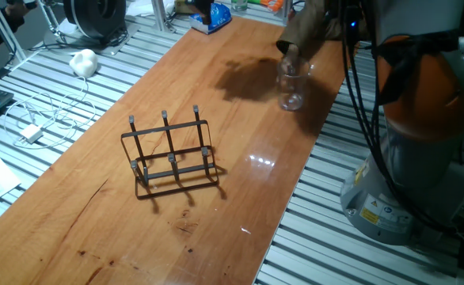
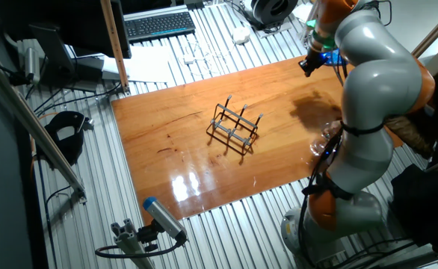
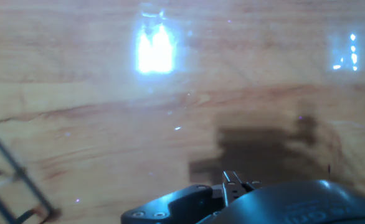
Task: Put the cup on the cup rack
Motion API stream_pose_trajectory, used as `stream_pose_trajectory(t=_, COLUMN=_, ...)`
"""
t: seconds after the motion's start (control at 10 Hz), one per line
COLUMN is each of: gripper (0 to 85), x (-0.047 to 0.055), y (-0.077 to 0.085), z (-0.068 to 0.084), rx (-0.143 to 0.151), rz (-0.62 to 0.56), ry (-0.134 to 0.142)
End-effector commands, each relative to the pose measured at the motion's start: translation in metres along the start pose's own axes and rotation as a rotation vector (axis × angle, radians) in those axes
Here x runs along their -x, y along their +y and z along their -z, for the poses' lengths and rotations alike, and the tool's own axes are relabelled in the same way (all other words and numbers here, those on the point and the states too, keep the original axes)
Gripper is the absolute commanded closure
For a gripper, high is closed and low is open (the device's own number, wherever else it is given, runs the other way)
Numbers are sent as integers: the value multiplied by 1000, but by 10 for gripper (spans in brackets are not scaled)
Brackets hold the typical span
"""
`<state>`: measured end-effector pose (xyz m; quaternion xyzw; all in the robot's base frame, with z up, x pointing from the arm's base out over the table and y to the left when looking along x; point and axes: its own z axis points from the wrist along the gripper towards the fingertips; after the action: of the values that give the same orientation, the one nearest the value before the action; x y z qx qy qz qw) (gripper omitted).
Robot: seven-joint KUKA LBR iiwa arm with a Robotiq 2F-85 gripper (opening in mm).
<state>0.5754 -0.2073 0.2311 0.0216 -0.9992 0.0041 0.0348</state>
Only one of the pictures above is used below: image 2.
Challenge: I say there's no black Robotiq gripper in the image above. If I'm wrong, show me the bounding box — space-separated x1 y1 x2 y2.
298 52 330 78

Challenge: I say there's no clear glass cup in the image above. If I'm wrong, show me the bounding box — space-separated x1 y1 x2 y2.
309 122 335 156

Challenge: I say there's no person right hand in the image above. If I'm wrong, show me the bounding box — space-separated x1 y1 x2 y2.
321 118 342 140

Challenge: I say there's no blue tissue pack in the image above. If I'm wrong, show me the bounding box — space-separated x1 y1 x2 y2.
322 48 346 67

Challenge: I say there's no white crumpled paper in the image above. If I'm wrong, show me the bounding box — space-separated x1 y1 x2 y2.
292 1 313 23

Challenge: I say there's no black round spool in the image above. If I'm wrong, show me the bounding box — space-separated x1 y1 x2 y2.
250 0 299 26

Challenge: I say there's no white rounded plastic device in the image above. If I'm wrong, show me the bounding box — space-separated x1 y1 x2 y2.
232 25 251 45

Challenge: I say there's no black computer keyboard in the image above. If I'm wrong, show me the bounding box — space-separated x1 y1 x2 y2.
124 10 197 43

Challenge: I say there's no glossy orange wooden board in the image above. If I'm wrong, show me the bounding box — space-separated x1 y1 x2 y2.
110 52 404 225

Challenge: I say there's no white paper sheet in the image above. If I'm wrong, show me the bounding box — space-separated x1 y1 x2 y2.
101 44 175 84

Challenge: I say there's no black bag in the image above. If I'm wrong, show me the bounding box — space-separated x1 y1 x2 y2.
390 164 438 259

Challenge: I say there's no black computer monitor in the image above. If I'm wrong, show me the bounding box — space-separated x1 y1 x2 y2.
0 0 132 93

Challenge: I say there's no short aluminium profile stub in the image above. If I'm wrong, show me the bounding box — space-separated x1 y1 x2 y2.
110 218 155 269

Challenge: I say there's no grey cylindrical device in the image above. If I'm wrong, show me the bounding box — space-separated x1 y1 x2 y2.
23 46 42 85

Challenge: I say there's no green wrist adapter ring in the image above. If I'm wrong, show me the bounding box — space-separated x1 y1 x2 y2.
306 18 336 50

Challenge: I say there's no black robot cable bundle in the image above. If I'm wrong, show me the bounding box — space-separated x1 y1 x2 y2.
297 126 345 268

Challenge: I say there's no black metal wire cup rack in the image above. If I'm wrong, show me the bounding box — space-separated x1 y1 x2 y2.
206 94 264 157

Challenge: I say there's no white charger with cable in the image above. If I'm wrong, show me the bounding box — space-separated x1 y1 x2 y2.
176 37 242 78

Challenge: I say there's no silver camera with blue cap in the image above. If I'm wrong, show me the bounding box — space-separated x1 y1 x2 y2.
142 197 188 244

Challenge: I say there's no black camera cable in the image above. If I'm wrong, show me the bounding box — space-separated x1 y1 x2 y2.
94 238 185 259

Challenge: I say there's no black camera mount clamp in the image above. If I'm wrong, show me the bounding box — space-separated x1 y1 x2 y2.
136 220 164 253

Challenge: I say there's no black ring shaped device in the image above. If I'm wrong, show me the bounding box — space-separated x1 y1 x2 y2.
43 111 95 165

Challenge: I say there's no long aluminium profile rail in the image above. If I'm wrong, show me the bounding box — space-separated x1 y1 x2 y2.
0 52 88 205

